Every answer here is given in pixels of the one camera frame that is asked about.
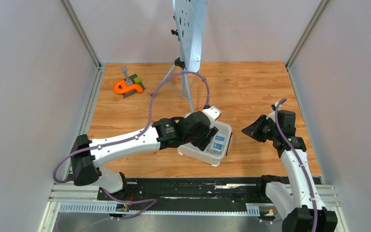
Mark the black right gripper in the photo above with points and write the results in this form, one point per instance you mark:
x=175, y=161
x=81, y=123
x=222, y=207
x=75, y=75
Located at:
x=253, y=128

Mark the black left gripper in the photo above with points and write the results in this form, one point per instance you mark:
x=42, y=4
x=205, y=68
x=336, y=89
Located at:
x=203, y=142

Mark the blue square alcohol pad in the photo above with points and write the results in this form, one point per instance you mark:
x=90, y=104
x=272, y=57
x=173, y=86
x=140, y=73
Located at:
x=220, y=138

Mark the small blue white sachet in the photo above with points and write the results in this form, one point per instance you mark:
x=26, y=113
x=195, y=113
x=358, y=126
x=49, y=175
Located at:
x=218, y=147

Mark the white plastic box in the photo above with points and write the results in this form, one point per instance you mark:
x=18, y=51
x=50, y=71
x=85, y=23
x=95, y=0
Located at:
x=217, y=147

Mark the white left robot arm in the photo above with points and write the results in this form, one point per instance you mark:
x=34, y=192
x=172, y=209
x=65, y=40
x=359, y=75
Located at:
x=90, y=156

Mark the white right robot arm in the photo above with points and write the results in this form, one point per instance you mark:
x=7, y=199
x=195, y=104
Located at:
x=301, y=209

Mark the grey tripod stand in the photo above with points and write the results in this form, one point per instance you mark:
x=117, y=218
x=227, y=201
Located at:
x=190, y=47

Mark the orange grey toy fixture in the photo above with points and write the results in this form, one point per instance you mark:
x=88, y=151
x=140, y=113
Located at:
x=128, y=86

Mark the white tablet panel on tripod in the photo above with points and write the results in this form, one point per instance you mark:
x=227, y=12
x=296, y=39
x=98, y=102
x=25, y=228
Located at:
x=189, y=17

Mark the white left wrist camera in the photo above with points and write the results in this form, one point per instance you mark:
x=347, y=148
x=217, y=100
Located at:
x=213, y=114

